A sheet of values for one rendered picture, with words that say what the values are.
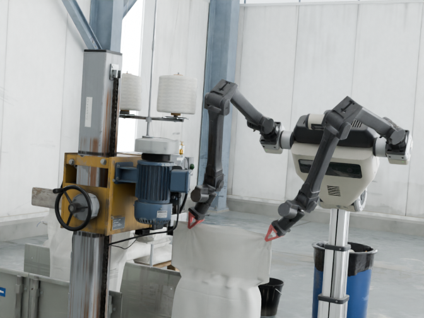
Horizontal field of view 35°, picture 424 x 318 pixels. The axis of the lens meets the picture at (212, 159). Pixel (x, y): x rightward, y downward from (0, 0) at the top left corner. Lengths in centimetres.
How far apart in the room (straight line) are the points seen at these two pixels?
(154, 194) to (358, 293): 269
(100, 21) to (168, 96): 637
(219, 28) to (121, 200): 919
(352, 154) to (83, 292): 131
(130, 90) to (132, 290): 118
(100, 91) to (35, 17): 563
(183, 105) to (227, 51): 894
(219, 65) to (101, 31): 323
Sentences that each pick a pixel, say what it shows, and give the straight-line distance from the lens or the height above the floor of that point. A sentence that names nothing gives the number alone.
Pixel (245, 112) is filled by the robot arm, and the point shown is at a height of 155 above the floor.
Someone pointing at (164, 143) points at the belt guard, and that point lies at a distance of 263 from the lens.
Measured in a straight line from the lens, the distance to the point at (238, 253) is 292.
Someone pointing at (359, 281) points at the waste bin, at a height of 43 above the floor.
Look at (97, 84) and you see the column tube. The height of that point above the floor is 162.
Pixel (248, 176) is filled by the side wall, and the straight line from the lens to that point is 1169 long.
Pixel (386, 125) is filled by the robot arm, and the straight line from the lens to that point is 285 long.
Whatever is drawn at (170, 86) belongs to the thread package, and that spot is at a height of 164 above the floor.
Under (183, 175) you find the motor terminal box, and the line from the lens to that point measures 266.
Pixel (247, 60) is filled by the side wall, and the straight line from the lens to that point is 1179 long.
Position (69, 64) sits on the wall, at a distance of 877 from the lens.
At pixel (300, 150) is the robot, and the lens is 317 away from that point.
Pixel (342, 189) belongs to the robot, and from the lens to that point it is 322.
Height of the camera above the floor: 150
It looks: 3 degrees down
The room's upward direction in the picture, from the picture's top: 4 degrees clockwise
